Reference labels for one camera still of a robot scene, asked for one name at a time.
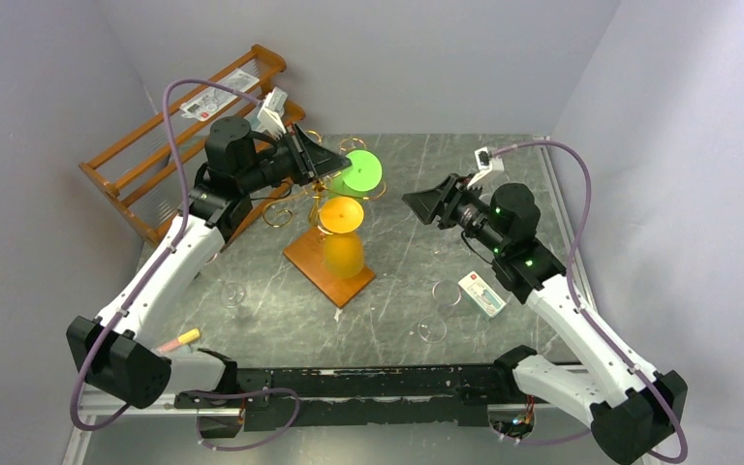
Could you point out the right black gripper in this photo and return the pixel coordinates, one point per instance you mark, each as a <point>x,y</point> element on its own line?
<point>449,203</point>

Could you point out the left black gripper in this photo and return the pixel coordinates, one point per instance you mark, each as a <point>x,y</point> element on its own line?
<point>312,160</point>

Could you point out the green plastic wine glass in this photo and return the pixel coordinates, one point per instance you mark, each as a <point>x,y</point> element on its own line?
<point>361,178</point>

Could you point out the orange plastic wine glass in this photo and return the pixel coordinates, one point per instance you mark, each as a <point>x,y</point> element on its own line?
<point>340,218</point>

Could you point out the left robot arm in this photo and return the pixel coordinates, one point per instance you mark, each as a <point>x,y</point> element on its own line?
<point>111,351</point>

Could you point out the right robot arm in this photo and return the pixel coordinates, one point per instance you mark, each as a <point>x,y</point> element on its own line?
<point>628,406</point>

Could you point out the clear wine glass front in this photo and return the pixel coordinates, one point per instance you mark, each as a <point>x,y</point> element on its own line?
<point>433,327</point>

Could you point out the clear wine glass left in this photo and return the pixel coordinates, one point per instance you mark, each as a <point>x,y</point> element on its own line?
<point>231,294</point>

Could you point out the wooden shelf rack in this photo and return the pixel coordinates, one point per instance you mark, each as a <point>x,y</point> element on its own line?
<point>136,173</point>

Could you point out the small white red box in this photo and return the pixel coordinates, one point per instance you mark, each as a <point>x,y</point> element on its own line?
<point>481,294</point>

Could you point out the white packaged item top shelf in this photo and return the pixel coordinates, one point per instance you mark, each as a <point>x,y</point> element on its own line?
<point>211,100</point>

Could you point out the yellow highlighter pen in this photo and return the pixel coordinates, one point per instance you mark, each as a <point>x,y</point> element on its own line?
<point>189,337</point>

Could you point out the pink highlighter pen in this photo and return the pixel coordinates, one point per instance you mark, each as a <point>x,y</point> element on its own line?
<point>168,347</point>

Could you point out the gold wire glass rack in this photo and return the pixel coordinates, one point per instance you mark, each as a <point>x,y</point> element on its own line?
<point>307,252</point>

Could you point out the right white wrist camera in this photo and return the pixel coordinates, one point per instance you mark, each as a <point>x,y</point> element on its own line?
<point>489,167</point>

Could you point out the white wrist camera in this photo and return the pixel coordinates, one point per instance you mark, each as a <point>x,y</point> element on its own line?
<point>268,116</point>
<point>489,167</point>

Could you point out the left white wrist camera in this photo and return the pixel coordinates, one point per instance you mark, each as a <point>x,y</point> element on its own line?
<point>268,116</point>

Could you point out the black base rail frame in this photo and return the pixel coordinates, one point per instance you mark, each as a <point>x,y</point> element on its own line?
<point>274,400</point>

